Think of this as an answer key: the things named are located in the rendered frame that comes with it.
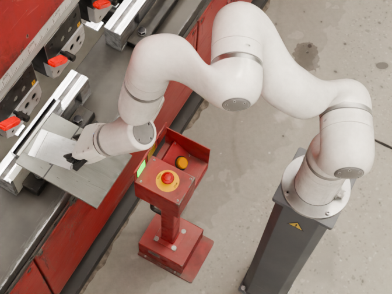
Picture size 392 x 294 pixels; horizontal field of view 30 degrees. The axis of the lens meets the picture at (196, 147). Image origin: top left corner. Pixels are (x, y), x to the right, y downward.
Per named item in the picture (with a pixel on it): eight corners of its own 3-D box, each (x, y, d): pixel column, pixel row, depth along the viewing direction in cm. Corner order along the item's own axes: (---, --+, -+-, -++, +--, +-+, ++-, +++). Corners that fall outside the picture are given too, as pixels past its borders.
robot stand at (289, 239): (297, 273, 289) (358, 174, 199) (277, 312, 282) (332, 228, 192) (256, 252, 292) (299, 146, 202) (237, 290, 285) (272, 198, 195)
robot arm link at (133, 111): (151, 32, 155) (130, 98, 182) (116, 87, 148) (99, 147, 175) (188, 53, 155) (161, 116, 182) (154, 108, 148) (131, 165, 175)
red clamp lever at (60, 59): (56, 63, 173) (77, 55, 182) (42, 55, 174) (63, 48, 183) (55, 69, 174) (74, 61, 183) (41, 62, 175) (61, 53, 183)
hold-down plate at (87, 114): (38, 196, 206) (37, 192, 203) (23, 188, 207) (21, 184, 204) (95, 116, 218) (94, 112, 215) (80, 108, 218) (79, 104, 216)
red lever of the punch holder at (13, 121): (7, 126, 165) (31, 115, 174) (-7, 119, 166) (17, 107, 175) (6, 133, 166) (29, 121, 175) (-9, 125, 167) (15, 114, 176)
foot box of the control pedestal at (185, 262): (191, 284, 286) (192, 276, 275) (137, 254, 290) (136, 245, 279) (214, 242, 294) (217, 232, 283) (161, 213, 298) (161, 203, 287)
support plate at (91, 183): (97, 209, 193) (96, 207, 192) (16, 163, 197) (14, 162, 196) (132, 156, 200) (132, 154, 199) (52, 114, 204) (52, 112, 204)
